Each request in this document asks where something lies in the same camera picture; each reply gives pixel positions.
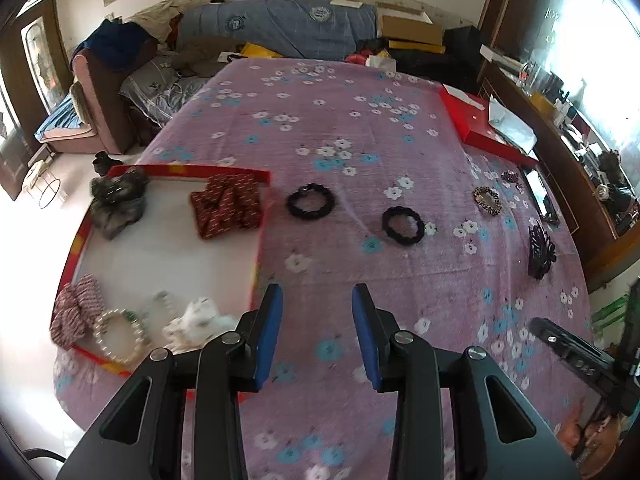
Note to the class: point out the flat white box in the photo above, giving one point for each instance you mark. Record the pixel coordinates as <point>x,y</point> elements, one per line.
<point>346,3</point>

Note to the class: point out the dark shoes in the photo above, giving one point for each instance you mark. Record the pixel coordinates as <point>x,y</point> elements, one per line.
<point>102,164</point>

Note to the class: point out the wooden sideboard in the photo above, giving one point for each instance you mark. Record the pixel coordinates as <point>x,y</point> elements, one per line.
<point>565,160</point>

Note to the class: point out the white paper sheet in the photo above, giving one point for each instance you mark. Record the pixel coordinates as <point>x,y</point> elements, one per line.
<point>515,127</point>

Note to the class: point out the yellow bag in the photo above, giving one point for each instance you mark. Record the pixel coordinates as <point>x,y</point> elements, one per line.
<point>262,51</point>

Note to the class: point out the brown cardboard box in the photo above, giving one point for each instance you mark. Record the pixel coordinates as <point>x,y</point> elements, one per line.
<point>412,27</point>

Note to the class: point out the red white plaid scrunchie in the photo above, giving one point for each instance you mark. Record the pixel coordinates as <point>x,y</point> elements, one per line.
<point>77,307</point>

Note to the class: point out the dark blue clothing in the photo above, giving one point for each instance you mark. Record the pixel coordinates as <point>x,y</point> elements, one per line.
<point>117,42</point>

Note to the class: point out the red box tray white inside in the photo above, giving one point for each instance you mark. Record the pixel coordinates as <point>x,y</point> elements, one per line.
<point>165,260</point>

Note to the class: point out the grey organza studded scrunchie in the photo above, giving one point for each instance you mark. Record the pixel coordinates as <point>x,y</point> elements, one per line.
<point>120,200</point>

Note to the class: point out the grey patterned cushion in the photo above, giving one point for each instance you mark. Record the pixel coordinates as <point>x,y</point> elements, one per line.
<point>160,90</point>

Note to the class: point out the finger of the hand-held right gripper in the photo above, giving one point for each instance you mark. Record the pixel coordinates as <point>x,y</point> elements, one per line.
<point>565,342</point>

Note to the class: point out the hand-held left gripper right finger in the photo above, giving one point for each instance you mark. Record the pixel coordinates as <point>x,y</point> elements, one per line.
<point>370,340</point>

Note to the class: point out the black smartphone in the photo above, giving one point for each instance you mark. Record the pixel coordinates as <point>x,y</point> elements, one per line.
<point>540,192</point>

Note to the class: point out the blue grey bolster cushion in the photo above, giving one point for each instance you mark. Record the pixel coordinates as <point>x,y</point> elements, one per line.
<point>280,25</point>

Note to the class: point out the flat yellow box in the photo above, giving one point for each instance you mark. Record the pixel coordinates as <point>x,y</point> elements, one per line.
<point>417,46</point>

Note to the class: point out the red polka dot scrunchie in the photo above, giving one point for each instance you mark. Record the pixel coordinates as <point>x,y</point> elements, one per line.
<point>227,205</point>

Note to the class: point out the black bag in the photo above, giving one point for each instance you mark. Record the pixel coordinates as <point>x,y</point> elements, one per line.
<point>462,55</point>

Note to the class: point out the red box lid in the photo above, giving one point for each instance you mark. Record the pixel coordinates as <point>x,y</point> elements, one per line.
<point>467,120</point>

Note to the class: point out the beige clothes pile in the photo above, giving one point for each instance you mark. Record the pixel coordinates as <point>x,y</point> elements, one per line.
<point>155,20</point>

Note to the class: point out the black lace hair clip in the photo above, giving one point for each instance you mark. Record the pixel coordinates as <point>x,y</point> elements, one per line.
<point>542,252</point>

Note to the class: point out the pink armchair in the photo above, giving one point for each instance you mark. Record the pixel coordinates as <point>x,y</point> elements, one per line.
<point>100,105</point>

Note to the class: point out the brown cloth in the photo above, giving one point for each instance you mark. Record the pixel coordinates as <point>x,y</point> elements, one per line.
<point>200,55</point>

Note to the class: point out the white cherry print scrunchie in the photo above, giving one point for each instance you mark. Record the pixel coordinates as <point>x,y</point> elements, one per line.
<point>200,322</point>

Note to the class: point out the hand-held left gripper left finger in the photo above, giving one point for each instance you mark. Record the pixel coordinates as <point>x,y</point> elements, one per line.
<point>267,340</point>

